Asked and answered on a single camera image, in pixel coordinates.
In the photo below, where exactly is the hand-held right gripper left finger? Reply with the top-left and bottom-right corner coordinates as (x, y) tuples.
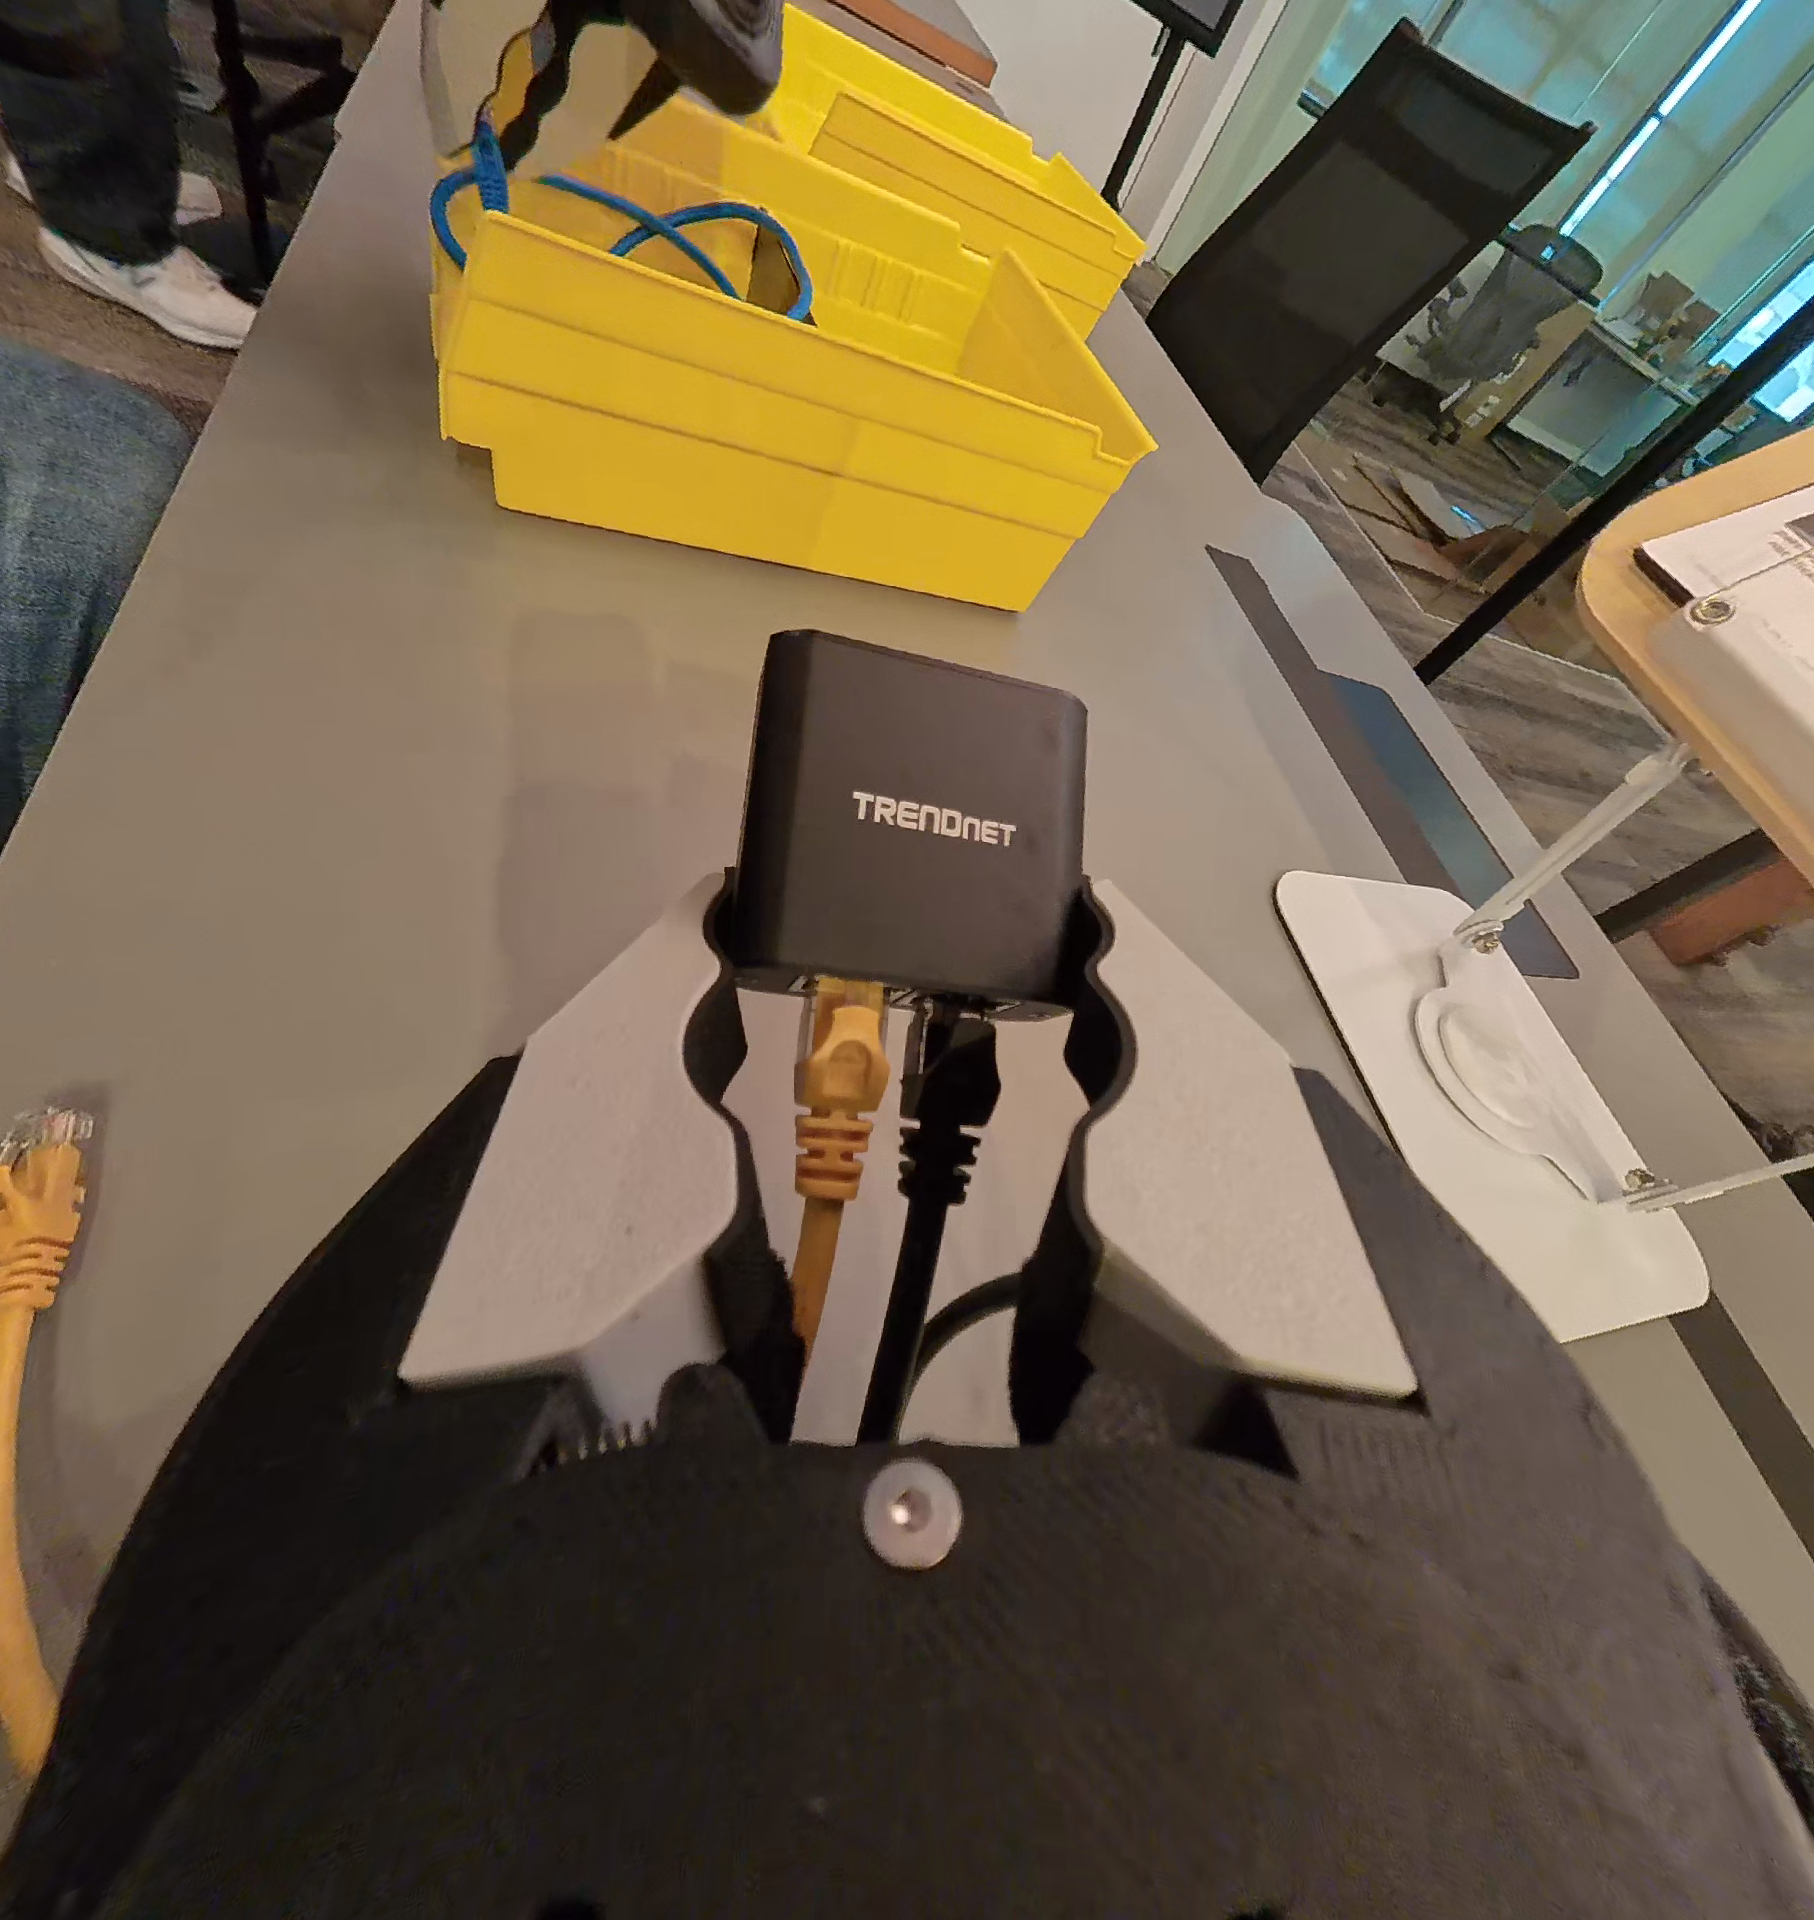
(397, 874), (746, 1391)

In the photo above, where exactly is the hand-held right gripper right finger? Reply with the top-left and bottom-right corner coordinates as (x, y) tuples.
(1057, 882), (1421, 1405)

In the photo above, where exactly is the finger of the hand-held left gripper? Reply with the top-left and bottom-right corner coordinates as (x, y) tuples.
(421, 0), (566, 164)

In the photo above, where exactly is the blue ethernet cable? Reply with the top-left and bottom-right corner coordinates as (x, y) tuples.
(427, 118), (821, 327)

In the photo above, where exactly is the black ethernet cable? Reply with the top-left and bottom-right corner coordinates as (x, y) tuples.
(854, 996), (1027, 1446)

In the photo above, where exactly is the yellow plastic bin with dividers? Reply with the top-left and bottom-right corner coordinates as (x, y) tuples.
(437, 138), (1160, 616)

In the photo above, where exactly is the black network switch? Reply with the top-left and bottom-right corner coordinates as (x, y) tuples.
(723, 632), (1094, 1026)

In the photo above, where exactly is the wooden board document stand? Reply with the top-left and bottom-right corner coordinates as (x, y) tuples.
(1273, 401), (1814, 1348)

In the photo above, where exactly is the person's jeans leg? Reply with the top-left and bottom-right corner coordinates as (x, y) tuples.
(0, 320), (199, 966)

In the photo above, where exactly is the black mesh chair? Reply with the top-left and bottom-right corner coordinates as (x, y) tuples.
(1143, 19), (1599, 484)

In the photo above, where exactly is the printed instruction sheet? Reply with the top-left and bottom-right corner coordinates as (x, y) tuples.
(1630, 461), (1814, 635)

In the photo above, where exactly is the grey office chair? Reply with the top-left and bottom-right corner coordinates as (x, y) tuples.
(1388, 222), (1605, 445)

